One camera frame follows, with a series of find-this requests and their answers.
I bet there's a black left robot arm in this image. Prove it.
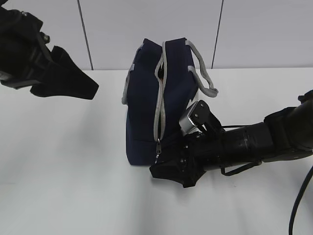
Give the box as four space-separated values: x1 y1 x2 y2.
0 7 99 100

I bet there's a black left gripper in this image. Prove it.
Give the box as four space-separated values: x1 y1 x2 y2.
0 14 99 100

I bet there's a thin black cable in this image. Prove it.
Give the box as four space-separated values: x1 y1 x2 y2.
202 124 262 176

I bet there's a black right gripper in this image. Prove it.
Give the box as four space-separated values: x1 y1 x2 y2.
149 132 227 188

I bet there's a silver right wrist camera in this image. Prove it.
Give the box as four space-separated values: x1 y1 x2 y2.
179 100 223 138

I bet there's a dark blue cable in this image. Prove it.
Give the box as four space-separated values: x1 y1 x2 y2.
288 166 313 235

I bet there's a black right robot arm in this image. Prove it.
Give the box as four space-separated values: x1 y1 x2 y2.
150 92 313 188

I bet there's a navy blue lunch bag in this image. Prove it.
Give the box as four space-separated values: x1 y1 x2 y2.
122 38 218 166

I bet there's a silver zipper pull ring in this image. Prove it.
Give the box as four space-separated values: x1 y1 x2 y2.
154 138 163 164

